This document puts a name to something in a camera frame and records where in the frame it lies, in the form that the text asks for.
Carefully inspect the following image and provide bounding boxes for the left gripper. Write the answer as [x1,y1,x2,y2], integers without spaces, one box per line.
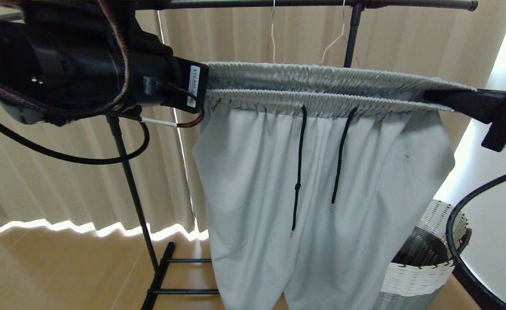
[0,19,209,126]

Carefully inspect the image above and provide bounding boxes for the pink clothes hanger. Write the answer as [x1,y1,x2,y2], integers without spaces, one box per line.
[269,0,278,63]
[319,0,349,66]

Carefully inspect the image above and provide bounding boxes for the pale grey shorts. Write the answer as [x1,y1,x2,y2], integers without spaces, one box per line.
[191,61,477,310]

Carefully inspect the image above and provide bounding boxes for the black clothes rack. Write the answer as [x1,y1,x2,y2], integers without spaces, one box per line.
[0,0,478,310]

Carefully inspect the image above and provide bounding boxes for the white laundry basket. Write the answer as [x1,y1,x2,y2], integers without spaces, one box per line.
[371,199,472,310]

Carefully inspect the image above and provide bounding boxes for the beige curtain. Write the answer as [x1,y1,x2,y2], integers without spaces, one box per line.
[0,0,506,235]

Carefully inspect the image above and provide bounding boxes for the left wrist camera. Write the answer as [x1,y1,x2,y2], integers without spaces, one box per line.
[21,0,172,56]

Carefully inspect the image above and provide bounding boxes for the black cable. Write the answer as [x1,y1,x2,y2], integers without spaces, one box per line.
[446,165,506,310]
[0,110,150,165]

